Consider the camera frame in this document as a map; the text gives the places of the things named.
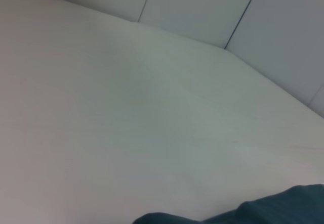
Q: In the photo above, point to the teal blue t-shirt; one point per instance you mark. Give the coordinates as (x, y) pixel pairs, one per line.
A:
(278, 206)

